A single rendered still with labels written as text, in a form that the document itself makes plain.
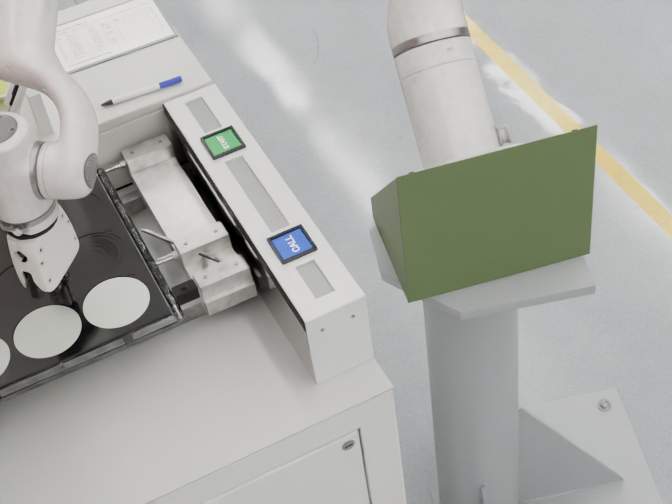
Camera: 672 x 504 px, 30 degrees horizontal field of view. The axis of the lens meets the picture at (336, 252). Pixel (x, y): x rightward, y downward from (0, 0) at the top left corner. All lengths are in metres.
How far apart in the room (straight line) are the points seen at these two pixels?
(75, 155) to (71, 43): 0.63
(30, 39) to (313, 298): 0.51
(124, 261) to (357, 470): 0.47
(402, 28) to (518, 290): 0.43
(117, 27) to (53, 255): 0.61
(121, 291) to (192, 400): 0.20
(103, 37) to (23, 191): 0.63
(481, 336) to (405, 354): 0.83
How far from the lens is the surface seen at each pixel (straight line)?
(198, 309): 1.92
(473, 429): 2.27
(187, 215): 2.00
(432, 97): 1.85
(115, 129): 2.09
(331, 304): 1.72
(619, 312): 2.97
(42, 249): 1.77
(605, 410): 2.77
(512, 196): 1.81
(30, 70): 1.70
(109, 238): 1.97
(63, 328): 1.87
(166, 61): 2.17
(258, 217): 1.86
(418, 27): 1.86
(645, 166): 3.31
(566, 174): 1.82
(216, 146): 1.98
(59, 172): 1.65
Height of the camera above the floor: 2.25
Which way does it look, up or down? 46 degrees down
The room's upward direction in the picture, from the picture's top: 9 degrees counter-clockwise
